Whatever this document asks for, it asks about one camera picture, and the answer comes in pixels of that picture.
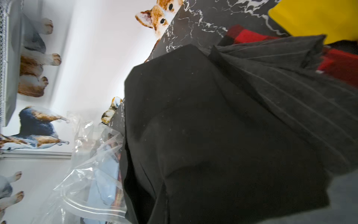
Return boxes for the black buttoned shirt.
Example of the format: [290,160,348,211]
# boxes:
[121,45,330,224]

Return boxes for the light blue shirt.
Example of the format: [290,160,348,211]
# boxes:
[81,153,127,224]

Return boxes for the clear plastic vacuum bag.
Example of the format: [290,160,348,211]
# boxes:
[32,113,129,224]

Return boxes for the dark grey pinstripe shirt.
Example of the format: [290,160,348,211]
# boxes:
[208,35,358,175]

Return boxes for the red black plaid shirt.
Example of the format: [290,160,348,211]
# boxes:
[218,25,358,87]

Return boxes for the yellow plastic spatula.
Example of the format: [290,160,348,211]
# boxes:
[268,0,358,44]

